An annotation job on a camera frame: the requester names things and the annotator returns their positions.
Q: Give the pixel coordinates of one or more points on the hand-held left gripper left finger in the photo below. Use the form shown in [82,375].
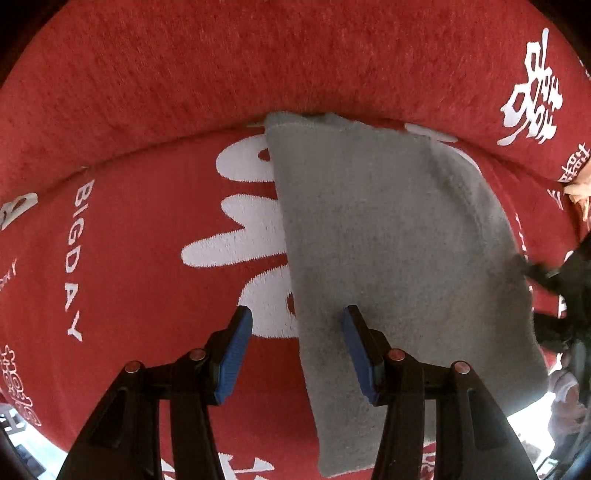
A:
[231,364]

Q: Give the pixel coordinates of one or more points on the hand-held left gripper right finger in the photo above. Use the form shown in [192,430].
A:
[360,360]

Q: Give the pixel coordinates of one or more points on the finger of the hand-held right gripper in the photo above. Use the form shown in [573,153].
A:
[540,272]
[549,330]

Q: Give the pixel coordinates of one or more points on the grey small garment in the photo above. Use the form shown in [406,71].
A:
[392,230]

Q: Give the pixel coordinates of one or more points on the pale pink cloth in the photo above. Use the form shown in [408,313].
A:
[565,397]

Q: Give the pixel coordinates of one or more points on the peach cloth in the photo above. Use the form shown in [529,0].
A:
[581,198]

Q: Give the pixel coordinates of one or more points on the red blanket with white print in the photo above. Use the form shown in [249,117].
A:
[138,230]

